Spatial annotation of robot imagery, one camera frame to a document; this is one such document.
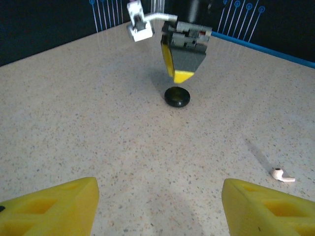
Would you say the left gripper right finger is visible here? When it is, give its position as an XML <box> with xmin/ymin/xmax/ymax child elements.
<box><xmin>221</xmin><ymin>178</ymin><xmax>315</xmax><ymax>236</ymax></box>

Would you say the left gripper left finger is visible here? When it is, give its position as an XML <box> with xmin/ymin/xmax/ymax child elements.
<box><xmin>0</xmin><ymin>177</ymin><xmax>100</xmax><ymax>236</ymax></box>

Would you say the black earbud charging case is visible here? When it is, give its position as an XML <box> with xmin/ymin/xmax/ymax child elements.
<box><xmin>164</xmin><ymin>86</ymin><xmax>191</xmax><ymax>108</ymax></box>

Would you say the blue table edge strip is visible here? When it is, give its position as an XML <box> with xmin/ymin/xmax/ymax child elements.
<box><xmin>211</xmin><ymin>31</ymin><xmax>315</xmax><ymax>69</ymax></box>

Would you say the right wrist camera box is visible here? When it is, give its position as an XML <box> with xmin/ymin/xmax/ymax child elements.
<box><xmin>126</xmin><ymin>0</ymin><xmax>156</xmax><ymax>43</ymax></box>

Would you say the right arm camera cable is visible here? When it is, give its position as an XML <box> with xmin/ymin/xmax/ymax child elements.
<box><xmin>144</xmin><ymin>12</ymin><xmax>178</xmax><ymax>23</ymax></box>

